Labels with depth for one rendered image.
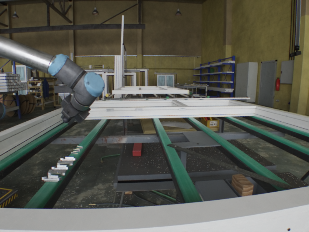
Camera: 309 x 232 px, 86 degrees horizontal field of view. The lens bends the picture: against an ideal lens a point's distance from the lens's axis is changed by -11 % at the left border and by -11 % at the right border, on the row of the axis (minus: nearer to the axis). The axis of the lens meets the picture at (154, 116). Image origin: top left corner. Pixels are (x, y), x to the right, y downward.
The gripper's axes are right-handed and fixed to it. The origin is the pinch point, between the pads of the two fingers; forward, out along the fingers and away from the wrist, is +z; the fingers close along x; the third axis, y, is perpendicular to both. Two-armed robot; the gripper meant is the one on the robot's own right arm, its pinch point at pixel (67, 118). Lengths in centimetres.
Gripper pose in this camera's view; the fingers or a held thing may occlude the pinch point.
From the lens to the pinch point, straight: 101.2
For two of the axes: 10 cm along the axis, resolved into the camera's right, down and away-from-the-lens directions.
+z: -6.5, 4.3, 6.3
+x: -6.7, -7.1, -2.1
